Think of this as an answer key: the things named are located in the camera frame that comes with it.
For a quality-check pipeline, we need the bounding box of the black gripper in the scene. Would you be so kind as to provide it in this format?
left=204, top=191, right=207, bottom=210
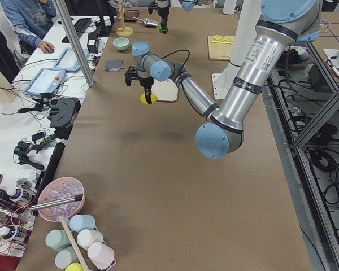
left=139, top=76, right=154, bottom=104
left=158, top=7, right=170, bottom=28

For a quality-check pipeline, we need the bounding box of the yellow lemon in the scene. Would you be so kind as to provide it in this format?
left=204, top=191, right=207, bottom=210
left=140, top=94, right=158, bottom=104

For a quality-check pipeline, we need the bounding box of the green lime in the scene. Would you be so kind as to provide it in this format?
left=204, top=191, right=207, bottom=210
left=159, top=27, right=168, bottom=34

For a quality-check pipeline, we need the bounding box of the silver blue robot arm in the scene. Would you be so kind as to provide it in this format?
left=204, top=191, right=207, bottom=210
left=125, top=1, right=323, bottom=159
left=148, top=0, right=213, bottom=33

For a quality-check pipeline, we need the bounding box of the cream rabbit tray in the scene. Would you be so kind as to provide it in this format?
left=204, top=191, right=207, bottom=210
left=151, top=79, right=178, bottom=102

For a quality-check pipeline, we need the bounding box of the glass rack tray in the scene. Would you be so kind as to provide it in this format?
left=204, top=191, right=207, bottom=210
left=124, top=10, right=139, bottom=23

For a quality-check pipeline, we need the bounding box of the metal scoop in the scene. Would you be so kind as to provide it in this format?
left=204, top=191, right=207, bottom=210
left=134, top=17, right=159, bottom=28

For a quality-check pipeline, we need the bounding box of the wooden mug tree stand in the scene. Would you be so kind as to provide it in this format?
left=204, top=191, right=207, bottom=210
left=109, top=0, right=138, bottom=37

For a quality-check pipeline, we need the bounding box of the grey folded cloth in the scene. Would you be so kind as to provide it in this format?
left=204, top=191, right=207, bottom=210
left=104, top=59, right=123, bottom=71

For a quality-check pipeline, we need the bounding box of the mint green bowl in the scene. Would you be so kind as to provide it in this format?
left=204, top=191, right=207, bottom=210
left=112, top=37, right=130, bottom=51

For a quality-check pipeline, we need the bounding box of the yellow plastic knife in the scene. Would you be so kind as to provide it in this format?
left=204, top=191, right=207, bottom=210
left=211, top=40, right=233, bottom=45

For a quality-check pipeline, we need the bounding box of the wooden cutting board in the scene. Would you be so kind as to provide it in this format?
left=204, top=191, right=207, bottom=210
left=207, top=35, right=234, bottom=61

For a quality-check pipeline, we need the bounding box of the black keyboard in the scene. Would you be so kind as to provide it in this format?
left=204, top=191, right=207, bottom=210
left=73, top=18, right=92, bottom=39

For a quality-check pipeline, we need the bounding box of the teach pendant tablet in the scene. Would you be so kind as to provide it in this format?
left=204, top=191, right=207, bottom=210
left=53, top=47, right=80, bottom=72
left=23, top=68, right=66, bottom=96

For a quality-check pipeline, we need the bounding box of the pink bowl with ice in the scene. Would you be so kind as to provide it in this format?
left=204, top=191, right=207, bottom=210
left=30, top=177, right=85, bottom=222

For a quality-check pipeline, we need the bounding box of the person in blue sweater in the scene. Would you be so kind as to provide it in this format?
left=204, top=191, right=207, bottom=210
left=1, top=0, right=57, bottom=54

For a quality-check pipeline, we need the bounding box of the light blue cup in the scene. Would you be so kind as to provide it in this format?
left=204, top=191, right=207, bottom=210
left=69, top=215, right=95, bottom=233

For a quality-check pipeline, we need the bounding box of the white cup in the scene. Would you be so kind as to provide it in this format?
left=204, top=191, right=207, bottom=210
left=76, top=229, right=103, bottom=250

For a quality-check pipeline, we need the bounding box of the pink cup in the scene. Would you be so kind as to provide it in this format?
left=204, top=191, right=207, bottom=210
left=87, top=242, right=116, bottom=270

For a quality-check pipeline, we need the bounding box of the mint green cup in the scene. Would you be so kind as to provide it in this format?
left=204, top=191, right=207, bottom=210
left=45, top=230, right=71, bottom=252

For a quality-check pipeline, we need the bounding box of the grey cup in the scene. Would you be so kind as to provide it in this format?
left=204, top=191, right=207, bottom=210
left=54, top=246, right=79, bottom=269

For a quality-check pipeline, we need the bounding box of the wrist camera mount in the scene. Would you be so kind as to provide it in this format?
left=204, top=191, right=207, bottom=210
left=125, top=66, right=139, bottom=86
left=147, top=1, right=158, bottom=14

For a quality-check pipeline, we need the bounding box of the aluminium frame post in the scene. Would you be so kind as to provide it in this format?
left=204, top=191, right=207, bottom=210
left=53, top=0, right=95, bottom=87

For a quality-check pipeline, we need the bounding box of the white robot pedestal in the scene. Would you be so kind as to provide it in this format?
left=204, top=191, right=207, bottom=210
left=212, top=0, right=261, bottom=100

